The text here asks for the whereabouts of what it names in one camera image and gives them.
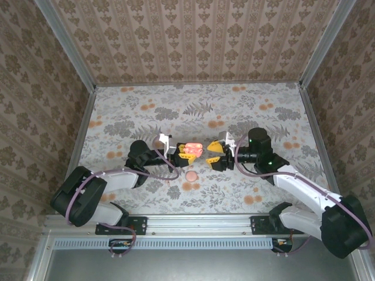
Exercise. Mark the thin aluminium back rail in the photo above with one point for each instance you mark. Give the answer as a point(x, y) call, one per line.
point(190, 84)

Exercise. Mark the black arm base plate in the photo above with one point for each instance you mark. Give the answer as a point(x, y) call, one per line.
point(259, 225)
point(139, 225)

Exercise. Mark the pink earbud charging case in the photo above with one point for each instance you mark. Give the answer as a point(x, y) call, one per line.
point(193, 145)

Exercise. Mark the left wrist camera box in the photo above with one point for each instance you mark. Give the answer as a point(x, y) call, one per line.
point(167, 143)

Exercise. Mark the aluminium lower frame bar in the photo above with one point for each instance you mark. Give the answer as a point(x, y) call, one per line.
point(39, 260)
point(363, 266)

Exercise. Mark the pink round disc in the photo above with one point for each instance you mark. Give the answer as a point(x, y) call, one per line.
point(192, 176)

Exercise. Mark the black connector box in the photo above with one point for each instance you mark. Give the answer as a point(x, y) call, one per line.
point(282, 243)
point(118, 243)

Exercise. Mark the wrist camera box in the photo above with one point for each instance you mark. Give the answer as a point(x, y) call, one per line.
point(167, 143)
point(225, 137)

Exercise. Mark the floral printed tablecloth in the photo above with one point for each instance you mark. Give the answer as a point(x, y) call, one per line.
point(234, 193)

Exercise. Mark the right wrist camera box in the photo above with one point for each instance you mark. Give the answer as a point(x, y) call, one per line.
point(225, 137)

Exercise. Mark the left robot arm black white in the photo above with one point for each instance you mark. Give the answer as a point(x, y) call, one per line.
point(79, 196)

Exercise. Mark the grey metal panel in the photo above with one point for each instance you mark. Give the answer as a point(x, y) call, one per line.
point(199, 266)

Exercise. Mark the aluminium side rail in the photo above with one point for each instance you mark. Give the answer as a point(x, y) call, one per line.
point(315, 123)
point(77, 140)

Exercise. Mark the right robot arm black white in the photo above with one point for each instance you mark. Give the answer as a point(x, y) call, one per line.
point(337, 231)

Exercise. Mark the aluminium front beam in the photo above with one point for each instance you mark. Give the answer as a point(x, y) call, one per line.
point(199, 224)

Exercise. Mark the aluminium corner post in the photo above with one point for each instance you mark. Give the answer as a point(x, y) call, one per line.
point(325, 41)
point(67, 44)

